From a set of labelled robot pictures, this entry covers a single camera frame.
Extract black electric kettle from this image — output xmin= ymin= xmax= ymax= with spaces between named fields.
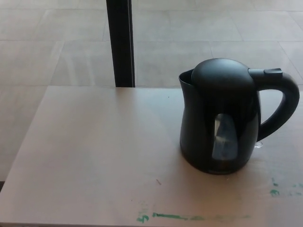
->
xmin=178 ymin=57 xmax=300 ymax=175

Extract black vertical post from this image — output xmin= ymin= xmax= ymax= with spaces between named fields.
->
xmin=106 ymin=0 xmax=136 ymax=88

